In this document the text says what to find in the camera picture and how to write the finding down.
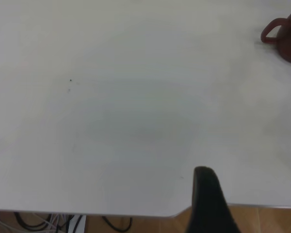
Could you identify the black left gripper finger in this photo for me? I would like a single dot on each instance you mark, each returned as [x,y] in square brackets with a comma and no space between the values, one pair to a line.
[208,206]

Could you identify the white power strip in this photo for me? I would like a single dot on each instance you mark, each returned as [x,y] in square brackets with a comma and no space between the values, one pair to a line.
[78,225]

